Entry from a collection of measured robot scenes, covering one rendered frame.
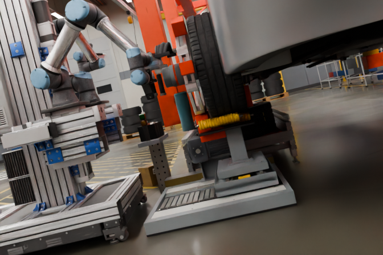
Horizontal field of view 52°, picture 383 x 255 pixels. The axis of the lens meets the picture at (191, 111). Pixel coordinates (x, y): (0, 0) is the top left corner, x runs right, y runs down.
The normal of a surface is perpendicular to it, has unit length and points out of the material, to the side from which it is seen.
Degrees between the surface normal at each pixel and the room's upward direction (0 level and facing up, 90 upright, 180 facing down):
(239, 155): 90
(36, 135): 90
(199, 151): 90
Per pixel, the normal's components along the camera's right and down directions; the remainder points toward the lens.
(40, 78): -0.31, 0.20
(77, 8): -0.17, -0.02
